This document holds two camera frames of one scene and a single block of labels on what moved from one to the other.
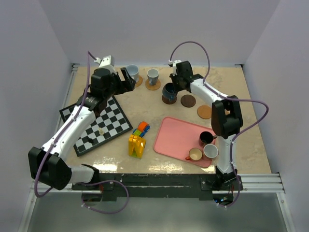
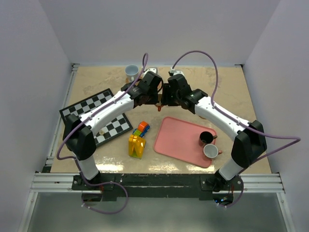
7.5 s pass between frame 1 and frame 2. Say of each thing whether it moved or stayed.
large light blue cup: stayed
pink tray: stayed
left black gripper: moved
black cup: stayed
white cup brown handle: stayed
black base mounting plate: stayed
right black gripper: moved
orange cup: moved
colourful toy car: stayed
